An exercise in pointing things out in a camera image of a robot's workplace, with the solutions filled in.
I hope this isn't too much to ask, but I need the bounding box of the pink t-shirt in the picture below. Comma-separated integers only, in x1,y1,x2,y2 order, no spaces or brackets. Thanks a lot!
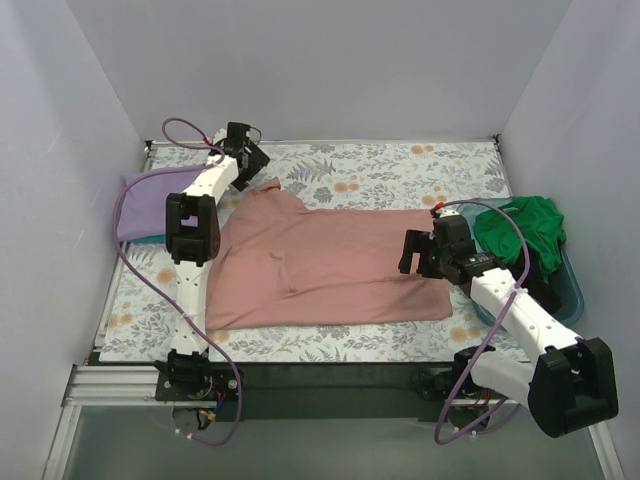
206,179,452,330

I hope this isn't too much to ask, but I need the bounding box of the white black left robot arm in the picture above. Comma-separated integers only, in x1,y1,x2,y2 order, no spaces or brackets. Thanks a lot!
165,139,269,356

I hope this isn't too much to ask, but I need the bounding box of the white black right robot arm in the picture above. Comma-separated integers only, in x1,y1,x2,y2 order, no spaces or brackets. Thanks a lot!
398,211,619,438

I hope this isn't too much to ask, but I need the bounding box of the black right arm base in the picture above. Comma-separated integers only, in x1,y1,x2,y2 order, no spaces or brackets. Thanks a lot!
409,346,478,400

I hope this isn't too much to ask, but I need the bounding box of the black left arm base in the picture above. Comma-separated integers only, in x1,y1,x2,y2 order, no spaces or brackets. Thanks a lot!
153,350,244,402

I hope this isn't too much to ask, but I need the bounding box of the folded teal t-shirt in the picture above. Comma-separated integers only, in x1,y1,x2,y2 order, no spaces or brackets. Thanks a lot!
129,235,166,244

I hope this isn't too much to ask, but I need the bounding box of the green t-shirt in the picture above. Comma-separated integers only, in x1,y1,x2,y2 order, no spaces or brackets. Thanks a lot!
474,196,567,283

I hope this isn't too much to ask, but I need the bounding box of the folded purple t-shirt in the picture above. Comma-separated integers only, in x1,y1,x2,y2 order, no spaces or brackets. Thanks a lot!
116,166,201,242

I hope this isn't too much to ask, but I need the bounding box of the black t-shirt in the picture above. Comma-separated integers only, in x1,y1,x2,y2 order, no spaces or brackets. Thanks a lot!
506,249,562,314

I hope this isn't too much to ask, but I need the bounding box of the blue plastic bin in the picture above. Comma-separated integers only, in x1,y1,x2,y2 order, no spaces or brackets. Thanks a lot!
456,197,584,326

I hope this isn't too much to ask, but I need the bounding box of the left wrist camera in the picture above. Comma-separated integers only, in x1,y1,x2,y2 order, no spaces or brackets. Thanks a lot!
213,122,262,157

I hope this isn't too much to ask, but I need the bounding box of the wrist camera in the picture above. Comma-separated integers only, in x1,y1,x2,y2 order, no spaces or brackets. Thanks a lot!
213,122,262,157
430,203,460,219

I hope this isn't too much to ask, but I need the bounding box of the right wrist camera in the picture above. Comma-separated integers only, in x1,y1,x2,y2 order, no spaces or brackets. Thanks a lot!
430,203,460,219

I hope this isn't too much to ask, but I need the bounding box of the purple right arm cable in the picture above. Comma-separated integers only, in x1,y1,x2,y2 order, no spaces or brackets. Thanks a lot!
433,201,532,445

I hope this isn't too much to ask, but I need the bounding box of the aluminium frame rail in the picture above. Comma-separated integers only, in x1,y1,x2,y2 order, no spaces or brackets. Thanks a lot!
39,139,626,480

